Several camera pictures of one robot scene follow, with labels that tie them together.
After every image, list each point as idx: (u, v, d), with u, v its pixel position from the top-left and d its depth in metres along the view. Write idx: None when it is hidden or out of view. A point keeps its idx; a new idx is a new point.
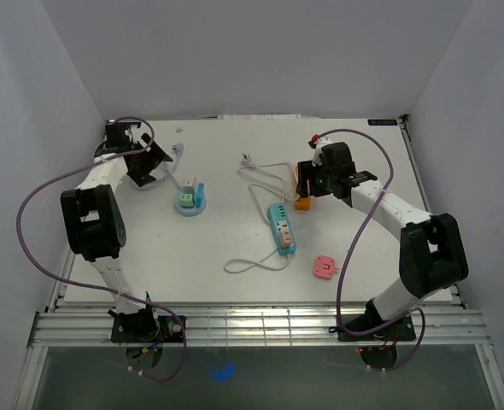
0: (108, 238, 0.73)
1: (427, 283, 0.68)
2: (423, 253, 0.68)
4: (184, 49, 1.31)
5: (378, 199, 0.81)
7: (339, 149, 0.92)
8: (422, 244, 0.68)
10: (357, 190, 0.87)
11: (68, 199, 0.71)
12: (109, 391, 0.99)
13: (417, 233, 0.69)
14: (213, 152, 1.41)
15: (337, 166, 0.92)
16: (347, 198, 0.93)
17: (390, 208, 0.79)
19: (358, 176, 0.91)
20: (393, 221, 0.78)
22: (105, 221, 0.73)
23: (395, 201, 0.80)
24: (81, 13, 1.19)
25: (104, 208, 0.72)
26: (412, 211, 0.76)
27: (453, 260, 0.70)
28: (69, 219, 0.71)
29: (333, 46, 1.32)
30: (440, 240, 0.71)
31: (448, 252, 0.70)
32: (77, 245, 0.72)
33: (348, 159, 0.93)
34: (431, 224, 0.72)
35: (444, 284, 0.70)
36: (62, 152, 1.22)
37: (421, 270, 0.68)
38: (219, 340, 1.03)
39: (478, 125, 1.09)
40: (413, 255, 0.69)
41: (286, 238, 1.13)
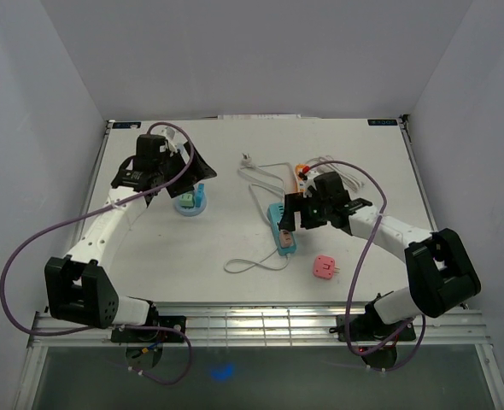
0: (90, 321, 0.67)
1: (439, 301, 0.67)
2: (430, 271, 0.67)
4: (184, 49, 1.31)
5: (376, 223, 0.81)
7: (331, 179, 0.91)
8: (428, 262, 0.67)
10: (354, 218, 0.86)
11: (52, 272, 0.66)
12: (108, 391, 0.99)
13: (421, 251, 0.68)
14: (212, 152, 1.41)
15: (332, 196, 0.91)
16: (346, 227, 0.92)
17: (390, 230, 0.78)
19: (353, 203, 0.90)
20: (395, 243, 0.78)
22: (88, 307, 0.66)
23: (394, 221, 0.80)
24: (81, 13, 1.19)
25: (89, 295, 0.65)
26: (413, 231, 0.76)
27: (462, 276, 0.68)
28: (52, 293, 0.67)
29: (333, 46, 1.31)
30: (446, 255, 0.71)
31: (458, 267, 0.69)
32: (58, 314, 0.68)
33: (342, 187, 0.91)
34: (434, 240, 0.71)
35: (458, 301, 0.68)
36: (62, 152, 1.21)
37: (432, 290, 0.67)
38: (219, 340, 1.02)
39: (478, 126, 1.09)
40: (420, 275, 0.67)
41: (285, 238, 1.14)
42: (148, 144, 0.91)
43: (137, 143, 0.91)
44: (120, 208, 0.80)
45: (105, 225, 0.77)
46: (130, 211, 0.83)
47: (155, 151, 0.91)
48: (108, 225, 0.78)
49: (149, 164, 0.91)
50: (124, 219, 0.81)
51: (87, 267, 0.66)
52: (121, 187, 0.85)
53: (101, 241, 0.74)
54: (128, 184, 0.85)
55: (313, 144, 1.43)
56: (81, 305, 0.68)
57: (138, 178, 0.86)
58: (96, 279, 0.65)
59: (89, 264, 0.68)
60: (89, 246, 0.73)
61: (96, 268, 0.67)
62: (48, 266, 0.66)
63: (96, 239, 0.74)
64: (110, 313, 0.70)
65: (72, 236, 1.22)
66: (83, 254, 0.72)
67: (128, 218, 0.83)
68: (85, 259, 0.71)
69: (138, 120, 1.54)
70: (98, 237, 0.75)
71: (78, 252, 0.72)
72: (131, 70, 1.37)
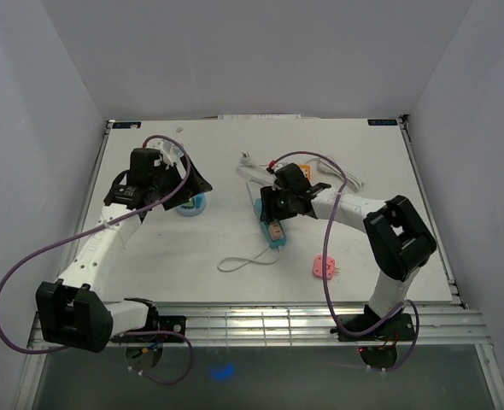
0: (84, 344, 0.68)
1: (401, 261, 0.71)
2: (389, 235, 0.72)
4: (184, 49, 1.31)
5: (336, 202, 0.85)
7: (289, 169, 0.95)
8: (385, 228, 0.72)
10: (317, 202, 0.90)
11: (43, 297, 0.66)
12: (108, 392, 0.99)
13: (378, 219, 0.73)
14: (212, 152, 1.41)
15: (294, 185, 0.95)
16: (310, 212, 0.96)
17: (349, 205, 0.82)
19: (313, 189, 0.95)
20: (355, 217, 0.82)
22: (82, 332, 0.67)
23: (352, 196, 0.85)
24: (81, 12, 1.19)
25: (81, 320, 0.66)
26: (369, 202, 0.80)
27: (419, 235, 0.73)
28: (46, 319, 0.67)
29: (333, 45, 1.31)
30: (401, 220, 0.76)
31: (413, 229, 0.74)
32: (49, 336, 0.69)
33: (301, 177, 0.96)
34: (389, 208, 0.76)
35: (418, 259, 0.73)
36: (62, 152, 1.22)
37: (394, 252, 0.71)
38: (219, 340, 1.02)
39: (478, 125, 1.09)
40: (381, 242, 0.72)
41: (275, 231, 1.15)
42: (142, 160, 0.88)
43: (131, 158, 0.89)
44: (113, 227, 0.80)
45: (97, 246, 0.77)
46: (123, 230, 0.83)
47: (149, 166, 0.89)
48: (101, 245, 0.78)
49: (143, 179, 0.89)
50: (117, 239, 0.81)
51: (79, 294, 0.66)
52: (114, 205, 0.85)
53: (93, 263, 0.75)
54: (121, 201, 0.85)
55: (313, 144, 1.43)
56: (75, 328, 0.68)
57: (131, 196, 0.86)
58: (88, 306, 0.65)
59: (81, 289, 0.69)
60: (81, 269, 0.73)
61: (88, 294, 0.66)
62: (39, 294, 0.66)
63: (88, 261, 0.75)
64: (106, 334, 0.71)
65: (66, 254, 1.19)
66: (74, 278, 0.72)
67: (121, 237, 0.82)
68: (77, 283, 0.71)
69: (138, 120, 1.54)
70: (91, 258, 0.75)
71: (69, 276, 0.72)
72: (130, 70, 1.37)
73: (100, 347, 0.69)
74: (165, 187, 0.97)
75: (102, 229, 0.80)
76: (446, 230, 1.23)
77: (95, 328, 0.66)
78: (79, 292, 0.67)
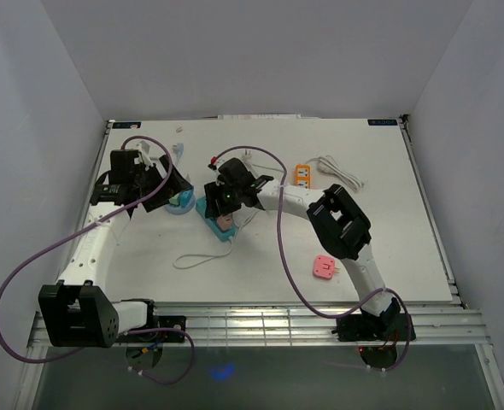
0: (94, 340, 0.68)
1: (344, 243, 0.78)
2: (328, 221, 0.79)
4: (184, 49, 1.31)
5: (280, 194, 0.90)
7: (233, 166, 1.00)
8: (325, 216, 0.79)
10: (261, 196, 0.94)
11: (47, 301, 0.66)
12: (108, 391, 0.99)
13: (319, 209, 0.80)
14: (211, 152, 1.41)
15: (239, 180, 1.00)
16: (258, 205, 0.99)
17: (291, 196, 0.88)
19: (257, 182, 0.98)
20: (299, 207, 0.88)
22: (90, 328, 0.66)
23: (294, 188, 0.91)
24: (81, 12, 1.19)
25: (89, 318, 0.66)
26: (309, 193, 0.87)
27: (354, 218, 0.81)
28: (53, 321, 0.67)
29: (333, 45, 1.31)
30: (340, 206, 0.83)
31: (349, 213, 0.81)
32: (58, 341, 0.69)
33: (244, 171, 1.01)
34: (328, 196, 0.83)
35: (358, 238, 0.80)
36: (62, 152, 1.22)
37: (336, 237, 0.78)
38: (219, 340, 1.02)
39: (478, 126, 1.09)
40: (324, 229, 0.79)
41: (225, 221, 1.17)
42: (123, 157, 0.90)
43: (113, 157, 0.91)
44: (105, 225, 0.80)
45: (93, 243, 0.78)
46: (114, 226, 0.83)
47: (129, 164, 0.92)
48: (96, 242, 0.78)
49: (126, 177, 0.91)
50: (110, 235, 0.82)
51: (83, 289, 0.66)
52: (101, 203, 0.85)
53: (91, 260, 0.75)
54: (108, 199, 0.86)
55: (313, 144, 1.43)
56: (82, 326, 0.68)
57: (118, 193, 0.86)
58: (93, 300, 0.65)
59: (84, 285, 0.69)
60: (80, 267, 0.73)
61: (91, 288, 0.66)
62: (42, 296, 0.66)
63: (86, 260, 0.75)
64: (113, 327, 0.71)
65: (65, 254, 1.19)
66: (75, 277, 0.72)
67: (114, 233, 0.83)
68: (79, 280, 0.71)
69: (138, 120, 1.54)
70: (89, 256, 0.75)
71: (69, 276, 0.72)
72: (130, 70, 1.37)
73: (108, 341, 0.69)
74: (149, 186, 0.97)
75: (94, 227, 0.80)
76: (446, 230, 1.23)
77: (102, 322, 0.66)
78: (82, 289, 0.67)
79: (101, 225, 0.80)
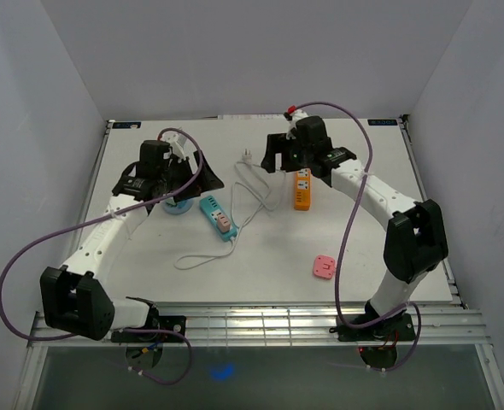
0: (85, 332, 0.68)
1: (413, 264, 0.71)
2: (410, 239, 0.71)
4: (184, 49, 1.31)
5: (361, 184, 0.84)
7: (316, 126, 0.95)
8: (409, 233, 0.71)
10: (339, 172, 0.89)
11: (47, 284, 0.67)
12: (108, 392, 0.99)
13: (402, 222, 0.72)
14: (211, 152, 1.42)
15: (314, 143, 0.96)
16: (325, 178, 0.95)
17: (376, 194, 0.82)
19: (336, 155, 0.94)
20: (378, 207, 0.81)
22: (84, 319, 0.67)
23: (379, 185, 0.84)
24: (81, 12, 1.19)
25: (84, 308, 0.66)
26: (396, 197, 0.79)
27: (434, 245, 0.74)
28: (49, 304, 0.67)
29: (333, 45, 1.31)
30: (422, 225, 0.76)
31: (431, 237, 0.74)
32: (52, 322, 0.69)
33: (324, 136, 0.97)
34: (415, 210, 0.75)
35: (426, 266, 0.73)
36: (62, 152, 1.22)
37: (408, 257, 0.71)
38: (219, 340, 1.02)
39: (478, 126, 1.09)
40: (399, 242, 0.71)
41: (224, 223, 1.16)
42: (150, 152, 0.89)
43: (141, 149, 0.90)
44: (120, 218, 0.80)
45: (104, 235, 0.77)
46: (129, 221, 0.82)
47: (157, 159, 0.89)
48: (107, 234, 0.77)
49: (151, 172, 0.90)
50: (123, 230, 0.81)
51: (81, 282, 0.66)
52: (122, 196, 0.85)
53: (98, 251, 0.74)
54: (131, 192, 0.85)
55: None
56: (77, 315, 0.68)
57: (141, 189, 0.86)
58: (90, 293, 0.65)
59: (84, 275, 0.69)
60: (86, 257, 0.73)
61: (90, 279, 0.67)
62: (43, 278, 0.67)
63: (93, 249, 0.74)
64: (107, 320, 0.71)
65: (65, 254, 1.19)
66: (79, 265, 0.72)
67: (127, 228, 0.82)
68: (81, 269, 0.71)
69: (138, 120, 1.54)
70: (96, 247, 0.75)
71: (74, 264, 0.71)
72: (130, 70, 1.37)
73: (99, 335, 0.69)
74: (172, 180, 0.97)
75: (107, 219, 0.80)
76: (446, 230, 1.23)
77: (96, 314, 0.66)
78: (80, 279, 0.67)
79: (115, 219, 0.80)
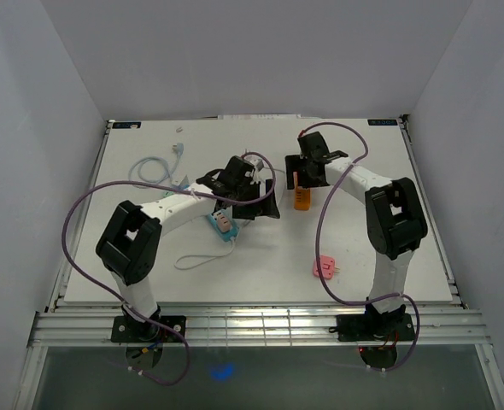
0: (122, 266, 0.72)
1: (389, 237, 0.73)
2: (385, 210, 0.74)
4: (184, 49, 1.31)
5: (346, 171, 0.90)
7: (313, 137, 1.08)
8: (383, 205, 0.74)
10: (330, 166, 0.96)
11: (120, 213, 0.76)
12: (108, 391, 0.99)
13: (378, 195, 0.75)
14: (212, 151, 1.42)
15: (313, 150, 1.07)
16: (322, 175, 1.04)
17: (358, 177, 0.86)
19: (331, 155, 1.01)
20: (360, 189, 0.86)
22: (131, 253, 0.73)
23: (363, 171, 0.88)
24: (81, 12, 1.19)
25: (137, 244, 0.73)
26: (376, 178, 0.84)
27: (413, 219, 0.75)
28: (111, 227, 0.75)
29: (333, 45, 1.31)
30: (402, 202, 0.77)
31: (409, 211, 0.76)
32: (99, 248, 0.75)
33: (320, 144, 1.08)
34: (393, 188, 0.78)
35: (407, 241, 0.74)
36: (62, 152, 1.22)
37: (384, 228, 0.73)
38: (219, 340, 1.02)
39: (478, 126, 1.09)
40: (375, 214, 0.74)
41: (225, 224, 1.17)
42: (237, 166, 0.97)
43: (231, 161, 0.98)
44: (196, 197, 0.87)
45: (181, 202, 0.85)
46: (202, 204, 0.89)
47: (240, 172, 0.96)
48: (183, 201, 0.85)
49: (231, 184, 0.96)
50: (193, 207, 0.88)
51: (149, 220, 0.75)
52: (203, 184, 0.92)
53: (169, 210, 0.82)
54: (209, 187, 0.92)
55: None
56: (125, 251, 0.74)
57: (218, 188, 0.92)
58: (153, 233, 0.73)
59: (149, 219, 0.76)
60: (159, 208, 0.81)
61: (157, 225, 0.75)
62: (124, 205, 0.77)
63: (167, 207, 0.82)
64: (140, 273, 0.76)
65: (65, 254, 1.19)
66: (150, 211, 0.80)
67: (196, 209, 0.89)
68: (151, 214, 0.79)
69: (138, 120, 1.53)
70: (169, 206, 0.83)
71: (148, 207, 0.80)
72: (130, 70, 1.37)
73: (129, 277, 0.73)
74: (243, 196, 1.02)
75: (186, 194, 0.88)
76: (446, 230, 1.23)
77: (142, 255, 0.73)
78: (148, 219, 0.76)
79: (192, 196, 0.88)
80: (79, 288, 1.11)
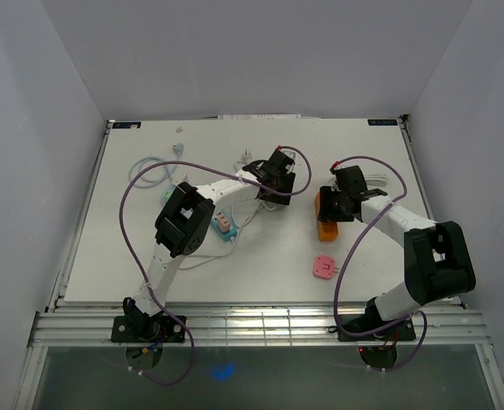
0: (178, 240, 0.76)
1: (430, 286, 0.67)
2: (427, 256, 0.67)
4: (184, 49, 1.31)
5: (384, 209, 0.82)
7: (351, 170, 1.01)
8: (425, 250, 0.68)
10: (366, 204, 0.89)
11: (180, 191, 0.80)
12: (108, 391, 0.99)
13: (419, 238, 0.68)
14: (213, 152, 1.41)
15: (349, 184, 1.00)
16: (357, 213, 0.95)
17: (396, 216, 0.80)
19: (368, 191, 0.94)
20: (399, 230, 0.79)
22: (186, 228, 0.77)
23: (403, 211, 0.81)
24: (81, 12, 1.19)
25: (192, 221, 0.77)
26: (417, 219, 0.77)
27: (458, 268, 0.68)
28: (169, 203, 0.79)
29: (332, 45, 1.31)
30: (446, 248, 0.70)
31: (454, 260, 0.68)
32: (158, 223, 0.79)
33: (360, 179, 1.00)
34: (436, 231, 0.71)
35: (449, 293, 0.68)
36: (62, 152, 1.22)
37: (424, 276, 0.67)
38: (219, 340, 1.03)
39: (478, 125, 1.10)
40: (415, 260, 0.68)
41: (225, 224, 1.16)
42: (280, 158, 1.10)
43: (275, 155, 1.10)
44: (242, 183, 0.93)
45: (229, 186, 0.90)
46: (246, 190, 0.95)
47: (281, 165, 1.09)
48: (230, 185, 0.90)
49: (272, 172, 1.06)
50: (237, 194, 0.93)
51: (205, 201, 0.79)
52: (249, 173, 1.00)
53: (220, 193, 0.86)
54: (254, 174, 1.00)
55: (313, 144, 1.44)
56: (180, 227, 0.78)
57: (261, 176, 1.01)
58: (208, 212, 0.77)
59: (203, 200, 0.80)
60: (212, 190, 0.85)
61: (212, 205, 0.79)
62: (180, 185, 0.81)
63: (218, 190, 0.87)
64: (191, 247, 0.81)
65: (65, 254, 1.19)
66: (205, 191, 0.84)
67: (240, 195, 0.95)
68: (205, 195, 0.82)
69: (138, 120, 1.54)
70: (221, 190, 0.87)
71: (202, 189, 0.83)
72: (130, 70, 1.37)
73: (182, 249, 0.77)
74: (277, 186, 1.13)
75: (235, 180, 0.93)
76: None
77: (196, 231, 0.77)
78: (202, 200, 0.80)
79: (240, 182, 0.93)
80: (79, 288, 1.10)
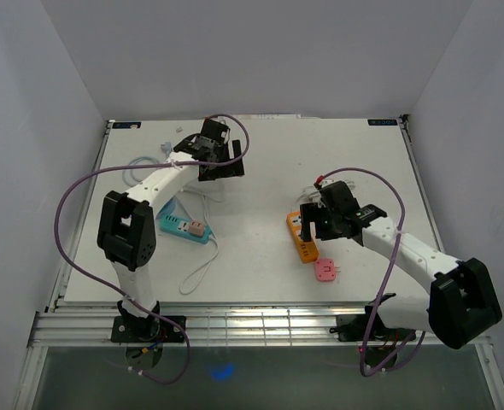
0: (126, 254, 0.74)
1: (465, 338, 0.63)
2: (458, 304, 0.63)
4: (184, 49, 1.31)
5: (396, 242, 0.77)
7: (338, 186, 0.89)
8: (456, 298, 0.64)
10: (368, 232, 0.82)
11: (110, 202, 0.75)
12: (109, 391, 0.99)
13: (448, 285, 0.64)
14: None
15: (341, 205, 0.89)
16: (357, 237, 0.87)
17: (412, 254, 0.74)
19: (365, 212, 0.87)
20: (417, 269, 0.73)
22: (132, 239, 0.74)
23: (415, 243, 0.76)
24: (81, 13, 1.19)
25: (135, 231, 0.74)
26: (436, 257, 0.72)
27: (486, 307, 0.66)
28: (103, 220, 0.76)
29: (333, 45, 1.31)
30: (471, 286, 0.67)
31: (482, 299, 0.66)
32: (102, 243, 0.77)
33: (348, 196, 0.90)
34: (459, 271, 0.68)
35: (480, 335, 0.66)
36: (62, 152, 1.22)
37: (460, 326, 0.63)
38: (219, 340, 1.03)
39: (478, 126, 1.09)
40: (446, 309, 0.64)
41: (196, 228, 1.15)
42: (213, 125, 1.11)
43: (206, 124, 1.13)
44: (177, 168, 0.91)
45: (161, 178, 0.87)
46: (184, 173, 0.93)
47: (217, 131, 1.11)
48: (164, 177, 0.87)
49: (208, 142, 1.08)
50: (177, 178, 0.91)
51: (139, 206, 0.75)
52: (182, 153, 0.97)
53: (155, 189, 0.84)
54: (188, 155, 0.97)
55: (313, 144, 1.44)
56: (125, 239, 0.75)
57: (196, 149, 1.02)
58: (146, 215, 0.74)
59: (137, 204, 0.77)
60: (144, 190, 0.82)
61: (149, 208, 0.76)
62: (110, 195, 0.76)
63: (151, 186, 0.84)
64: (144, 255, 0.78)
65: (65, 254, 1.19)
66: (137, 194, 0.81)
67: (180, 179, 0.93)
68: (139, 197, 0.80)
69: (138, 120, 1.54)
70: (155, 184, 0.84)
71: (134, 191, 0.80)
72: (130, 70, 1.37)
73: (136, 262, 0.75)
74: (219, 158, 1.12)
75: (167, 166, 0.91)
76: (446, 230, 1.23)
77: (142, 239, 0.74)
78: (137, 204, 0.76)
79: (175, 168, 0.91)
80: (78, 288, 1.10)
